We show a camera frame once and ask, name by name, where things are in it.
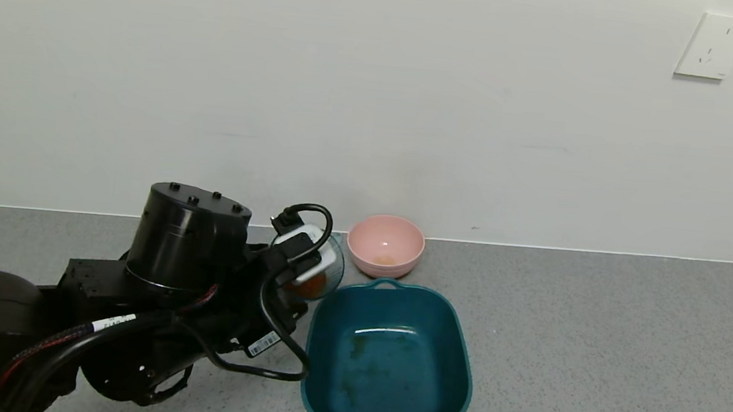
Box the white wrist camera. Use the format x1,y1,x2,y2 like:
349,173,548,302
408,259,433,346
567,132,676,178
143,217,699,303
267,220,330,289

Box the clear blue ribbed cup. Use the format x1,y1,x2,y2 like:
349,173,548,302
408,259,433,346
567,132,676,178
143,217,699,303
279,227,348,306

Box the black camera cable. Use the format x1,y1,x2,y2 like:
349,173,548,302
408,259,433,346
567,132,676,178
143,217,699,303
170,192,337,385

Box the white wall socket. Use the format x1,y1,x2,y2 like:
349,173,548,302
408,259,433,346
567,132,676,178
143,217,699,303
673,10,733,83

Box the teal plastic basin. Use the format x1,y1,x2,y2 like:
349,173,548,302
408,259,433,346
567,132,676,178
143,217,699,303
298,271,482,412

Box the black red braided cable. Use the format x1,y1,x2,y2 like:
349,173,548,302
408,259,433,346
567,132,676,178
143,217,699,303
0,266,222,412

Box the pink bowl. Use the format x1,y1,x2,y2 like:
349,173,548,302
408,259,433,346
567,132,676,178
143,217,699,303
344,212,428,282

